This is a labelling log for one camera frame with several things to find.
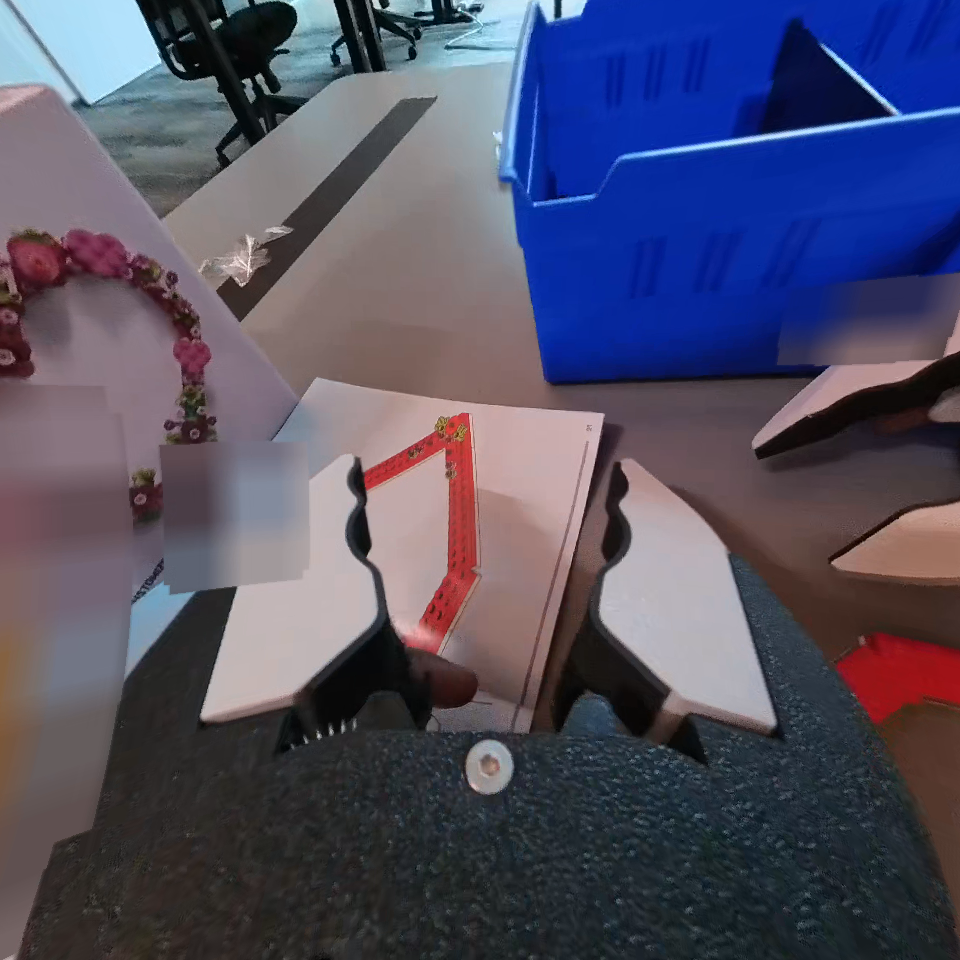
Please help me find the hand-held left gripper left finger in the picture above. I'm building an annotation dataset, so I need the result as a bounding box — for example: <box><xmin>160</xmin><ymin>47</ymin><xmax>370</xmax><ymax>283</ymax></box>
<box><xmin>198</xmin><ymin>452</ymin><xmax>417</xmax><ymax>725</ymax></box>

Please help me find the white and yellow set box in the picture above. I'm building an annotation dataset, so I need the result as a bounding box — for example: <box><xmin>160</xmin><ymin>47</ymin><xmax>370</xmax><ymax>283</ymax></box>
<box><xmin>0</xmin><ymin>86</ymin><xmax>301</xmax><ymax>601</ymax></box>

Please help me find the blue plastic bin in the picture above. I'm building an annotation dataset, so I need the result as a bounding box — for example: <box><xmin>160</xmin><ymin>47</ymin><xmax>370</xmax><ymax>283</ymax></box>
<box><xmin>498</xmin><ymin>0</ymin><xmax>960</xmax><ymax>385</ymax></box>

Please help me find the black office chair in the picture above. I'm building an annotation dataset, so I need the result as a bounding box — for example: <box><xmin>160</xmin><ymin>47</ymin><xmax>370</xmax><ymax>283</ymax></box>
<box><xmin>138</xmin><ymin>0</ymin><xmax>301</xmax><ymax>166</ymax></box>

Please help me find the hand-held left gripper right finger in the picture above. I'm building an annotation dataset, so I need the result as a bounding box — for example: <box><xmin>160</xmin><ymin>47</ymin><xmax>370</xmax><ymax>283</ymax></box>
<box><xmin>555</xmin><ymin>457</ymin><xmax>779</xmax><ymax>740</ymax></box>

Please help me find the white instruction booklet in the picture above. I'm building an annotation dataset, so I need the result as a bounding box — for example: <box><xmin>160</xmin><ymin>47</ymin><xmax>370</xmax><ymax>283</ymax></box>
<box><xmin>225</xmin><ymin>378</ymin><xmax>605</xmax><ymax>732</ymax></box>

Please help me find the person's left hand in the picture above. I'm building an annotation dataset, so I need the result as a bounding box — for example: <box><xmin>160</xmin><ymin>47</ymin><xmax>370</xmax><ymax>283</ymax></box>
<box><xmin>411</xmin><ymin>651</ymin><xmax>480</xmax><ymax>710</ymax></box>

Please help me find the grey desk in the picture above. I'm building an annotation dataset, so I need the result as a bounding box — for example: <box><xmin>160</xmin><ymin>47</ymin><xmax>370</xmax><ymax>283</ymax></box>
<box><xmin>127</xmin><ymin>63</ymin><xmax>960</xmax><ymax>834</ymax></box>

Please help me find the clear plastic wrapper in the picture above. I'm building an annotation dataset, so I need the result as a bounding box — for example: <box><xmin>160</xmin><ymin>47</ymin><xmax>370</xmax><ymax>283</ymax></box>
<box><xmin>198</xmin><ymin>223</ymin><xmax>294</xmax><ymax>288</ymax></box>

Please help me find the red brick heart frame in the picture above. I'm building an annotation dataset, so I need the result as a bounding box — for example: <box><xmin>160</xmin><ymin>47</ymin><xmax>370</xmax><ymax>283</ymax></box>
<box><xmin>836</xmin><ymin>633</ymin><xmax>960</xmax><ymax>725</ymax></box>

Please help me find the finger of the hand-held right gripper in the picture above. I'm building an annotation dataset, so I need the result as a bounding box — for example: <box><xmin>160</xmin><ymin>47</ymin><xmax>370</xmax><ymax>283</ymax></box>
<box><xmin>752</xmin><ymin>360</ymin><xmax>960</xmax><ymax>460</ymax></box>
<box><xmin>828</xmin><ymin>495</ymin><xmax>960</xmax><ymax>588</ymax></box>

